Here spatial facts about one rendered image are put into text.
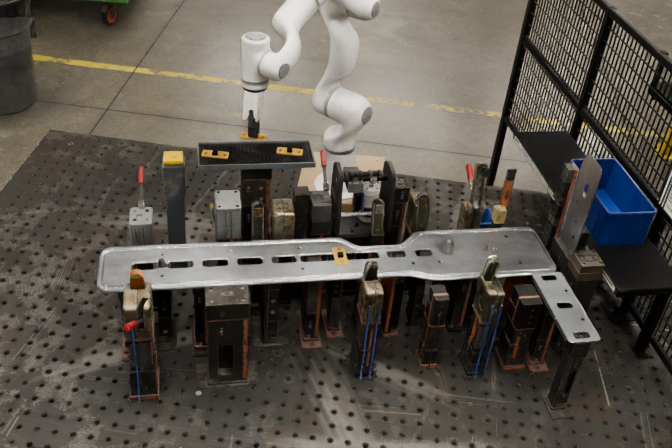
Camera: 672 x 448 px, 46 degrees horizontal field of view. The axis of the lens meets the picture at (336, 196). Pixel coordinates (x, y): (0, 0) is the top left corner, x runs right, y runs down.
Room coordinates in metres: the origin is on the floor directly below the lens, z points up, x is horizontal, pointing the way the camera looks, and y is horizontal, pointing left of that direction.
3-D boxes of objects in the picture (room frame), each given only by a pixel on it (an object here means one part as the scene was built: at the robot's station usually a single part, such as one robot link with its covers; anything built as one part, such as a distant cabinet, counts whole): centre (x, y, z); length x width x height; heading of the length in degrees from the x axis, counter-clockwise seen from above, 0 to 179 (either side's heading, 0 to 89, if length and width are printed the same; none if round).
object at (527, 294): (1.78, -0.60, 0.84); 0.11 x 0.10 x 0.28; 13
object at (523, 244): (1.83, -0.01, 1.00); 1.38 x 0.22 x 0.02; 103
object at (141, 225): (1.87, 0.58, 0.88); 0.11 x 0.10 x 0.36; 13
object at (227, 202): (1.93, 0.33, 0.90); 0.13 x 0.10 x 0.41; 13
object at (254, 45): (2.13, 0.27, 1.50); 0.09 x 0.08 x 0.13; 56
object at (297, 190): (2.03, 0.11, 0.90); 0.05 x 0.05 x 0.40; 13
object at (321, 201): (2.03, 0.04, 0.89); 0.13 x 0.11 x 0.38; 13
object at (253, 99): (2.13, 0.28, 1.35); 0.10 x 0.07 x 0.11; 177
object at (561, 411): (1.61, -0.72, 0.84); 0.11 x 0.06 x 0.29; 13
